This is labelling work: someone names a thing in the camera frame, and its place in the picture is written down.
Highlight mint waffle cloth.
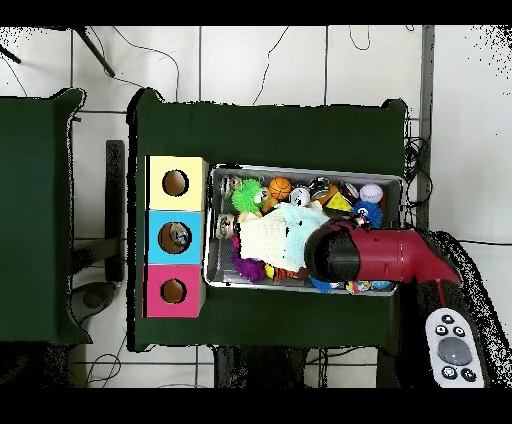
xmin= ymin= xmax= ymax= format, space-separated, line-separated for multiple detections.
xmin=275 ymin=201 xmax=332 ymax=261

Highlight crushed clear bottle blue label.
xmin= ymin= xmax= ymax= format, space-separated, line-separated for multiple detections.
xmin=167 ymin=222 xmax=192 ymax=251

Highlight multicolour patterned fabric bow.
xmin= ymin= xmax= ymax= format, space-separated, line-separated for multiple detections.
xmin=345 ymin=280 xmax=373 ymax=296

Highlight shallow mesh bin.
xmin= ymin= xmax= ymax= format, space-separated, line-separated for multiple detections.
xmin=204 ymin=162 xmax=404 ymax=298

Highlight wooden box with three holes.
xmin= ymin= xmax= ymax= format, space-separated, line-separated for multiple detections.
xmin=142 ymin=154 xmax=209 ymax=320

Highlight green spiky ball toy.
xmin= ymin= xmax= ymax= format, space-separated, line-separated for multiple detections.
xmin=230 ymin=177 xmax=266 ymax=215

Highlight cream waffle cloth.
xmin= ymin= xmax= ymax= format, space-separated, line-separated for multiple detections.
xmin=238 ymin=207 xmax=317 ymax=274

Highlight orange toy basketball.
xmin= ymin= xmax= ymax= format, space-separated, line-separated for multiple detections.
xmin=267 ymin=175 xmax=293 ymax=200

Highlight purple spiky ball toy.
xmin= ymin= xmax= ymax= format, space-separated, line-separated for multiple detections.
xmin=230 ymin=249 xmax=268 ymax=284

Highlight dark green tablecloth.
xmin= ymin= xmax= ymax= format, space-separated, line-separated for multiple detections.
xmin=126 ymin=87 xmax=409 ymax=357
xmin=0 ymin=88 xmax=93 ymax=346

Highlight yellow cheese wedge toy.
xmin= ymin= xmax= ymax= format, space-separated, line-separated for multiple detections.
xmin=325 ymin=190 xmax=355 ymax=212

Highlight small blue spiky ball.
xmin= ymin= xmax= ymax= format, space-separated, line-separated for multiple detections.
xmin=309 ymin=276 xmax=333 ymax=295

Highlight blue spiky ball with eyes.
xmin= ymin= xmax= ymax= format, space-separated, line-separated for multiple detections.
xmin=351 ymin=199 xmax=384 ymax=230

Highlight white toy baseball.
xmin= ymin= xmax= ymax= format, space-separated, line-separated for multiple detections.
xmin=358 ymin=182 xmax=384 ymax=204

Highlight black upright panel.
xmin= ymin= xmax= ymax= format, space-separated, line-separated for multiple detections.
xmin=104 ymin=139 xmax=126 ymax=283

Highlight grey rounded base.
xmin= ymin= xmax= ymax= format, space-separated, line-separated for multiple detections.
xmin=69 ymin=280 xmax=118 ymax=326

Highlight long black tripod leg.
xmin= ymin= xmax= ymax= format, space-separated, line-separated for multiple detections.
xmin=73 ymin=26 xmax=116 ymax=78

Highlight short black tripod leg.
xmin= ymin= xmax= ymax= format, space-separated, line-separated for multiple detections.
xmin=0 ymin=43 xmax=22 ymax=64

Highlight thin black floor cable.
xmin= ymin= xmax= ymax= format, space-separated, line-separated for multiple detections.
xmin=252 ymin=26 xmax=291 ymax=106
xmin=88 ymin=26 xmax=180 ymax=102

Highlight black cable bundle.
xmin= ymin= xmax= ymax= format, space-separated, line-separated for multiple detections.
xmin=402 ymin=135 xmax=434 ymax=227

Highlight thin black cable loop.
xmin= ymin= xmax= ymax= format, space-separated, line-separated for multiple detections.
xmin=348 ymin=26 xmax=372 ymax=52

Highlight grey floor rail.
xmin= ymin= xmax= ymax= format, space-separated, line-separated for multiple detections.
xmin=415 ymin=25 xmax=436 ymax=231

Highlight black cable with connector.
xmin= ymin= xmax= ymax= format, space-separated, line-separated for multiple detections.
xmin=457 ymin=238 xmax=512 ymax=248

